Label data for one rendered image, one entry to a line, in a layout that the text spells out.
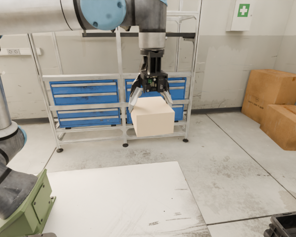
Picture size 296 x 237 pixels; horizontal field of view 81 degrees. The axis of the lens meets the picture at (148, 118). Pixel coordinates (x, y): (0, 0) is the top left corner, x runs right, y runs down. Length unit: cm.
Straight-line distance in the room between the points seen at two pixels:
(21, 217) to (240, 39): 331
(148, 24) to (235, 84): 311
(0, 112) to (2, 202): 28
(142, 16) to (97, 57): 238
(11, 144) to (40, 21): 51
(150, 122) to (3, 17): 40
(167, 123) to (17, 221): 55
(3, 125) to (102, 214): 48
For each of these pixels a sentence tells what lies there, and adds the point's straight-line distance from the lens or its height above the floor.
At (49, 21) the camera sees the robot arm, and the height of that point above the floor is 135.
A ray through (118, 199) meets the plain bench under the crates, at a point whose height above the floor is 70.
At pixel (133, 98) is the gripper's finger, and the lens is 57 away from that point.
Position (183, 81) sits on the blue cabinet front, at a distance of 213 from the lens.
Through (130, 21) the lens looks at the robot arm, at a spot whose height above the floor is 136.
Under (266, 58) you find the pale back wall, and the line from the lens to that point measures 374.
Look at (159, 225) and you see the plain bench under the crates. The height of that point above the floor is 70.
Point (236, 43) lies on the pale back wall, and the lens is 336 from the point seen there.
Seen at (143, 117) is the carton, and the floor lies 110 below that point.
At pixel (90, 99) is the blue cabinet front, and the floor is 66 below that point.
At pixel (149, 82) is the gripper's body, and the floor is 120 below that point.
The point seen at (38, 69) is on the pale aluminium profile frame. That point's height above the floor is 101.
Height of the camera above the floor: 133
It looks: 26 degrees down
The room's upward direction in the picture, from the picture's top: straight up
